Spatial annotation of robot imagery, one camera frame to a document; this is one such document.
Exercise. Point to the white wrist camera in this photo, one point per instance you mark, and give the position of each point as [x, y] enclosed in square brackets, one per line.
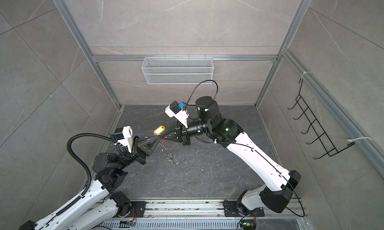
[178, 111]
[124, 137]

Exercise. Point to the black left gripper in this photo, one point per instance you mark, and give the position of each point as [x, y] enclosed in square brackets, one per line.
[138, 154]

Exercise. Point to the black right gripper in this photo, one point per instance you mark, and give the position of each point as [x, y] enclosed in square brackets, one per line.
[182, 133]

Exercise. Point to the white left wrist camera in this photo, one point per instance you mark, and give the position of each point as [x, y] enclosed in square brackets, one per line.
[124, 137]

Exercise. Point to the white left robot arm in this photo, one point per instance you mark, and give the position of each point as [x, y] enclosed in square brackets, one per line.
[99, 200]

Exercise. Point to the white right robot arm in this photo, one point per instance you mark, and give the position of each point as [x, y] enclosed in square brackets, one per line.
[279, 183]

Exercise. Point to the white wire mesh basket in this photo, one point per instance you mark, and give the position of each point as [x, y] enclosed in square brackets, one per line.
[177, 70]

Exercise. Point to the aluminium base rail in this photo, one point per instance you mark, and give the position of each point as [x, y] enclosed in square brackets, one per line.
[167, 214]

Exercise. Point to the aluminium frame profiles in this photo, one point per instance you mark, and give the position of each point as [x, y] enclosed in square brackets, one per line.
[369, 148]

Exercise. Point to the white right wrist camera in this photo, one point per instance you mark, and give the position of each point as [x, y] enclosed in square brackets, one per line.
[178, 111]

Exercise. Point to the black wire hook rack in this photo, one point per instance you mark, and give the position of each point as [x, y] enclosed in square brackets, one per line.
[315, 126]

